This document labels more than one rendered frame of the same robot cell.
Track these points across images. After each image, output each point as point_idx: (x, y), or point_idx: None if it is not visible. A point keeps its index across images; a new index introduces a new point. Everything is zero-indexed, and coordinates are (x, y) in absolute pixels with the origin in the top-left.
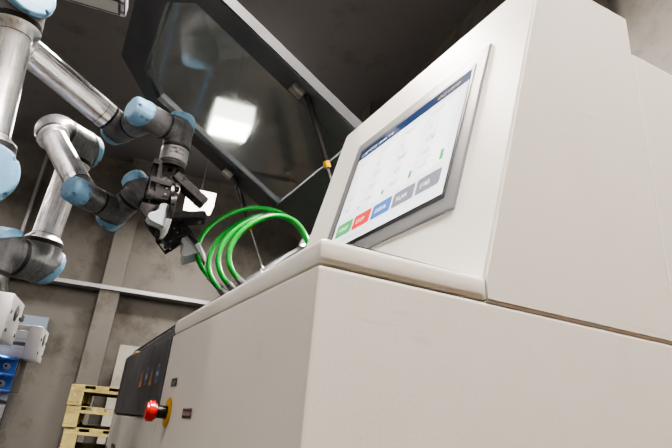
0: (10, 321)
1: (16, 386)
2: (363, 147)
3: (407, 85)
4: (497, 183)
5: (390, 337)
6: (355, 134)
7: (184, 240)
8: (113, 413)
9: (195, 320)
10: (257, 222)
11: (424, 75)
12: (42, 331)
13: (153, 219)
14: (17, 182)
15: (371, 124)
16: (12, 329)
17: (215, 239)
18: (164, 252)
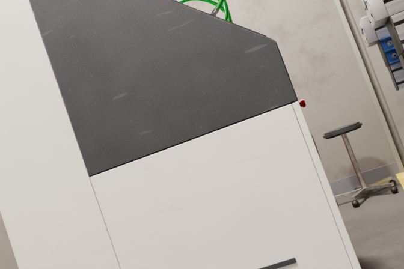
0: (364, 36)
1: (397, 47)
2: None
3: None
4: None
5: None
6: None
7: None
8: (298, 101)
9: None
10: (206, 2)
11: None
12: (362, 2)
13: None
14: None
15: None
16: (365, 37)
17: None
18: None
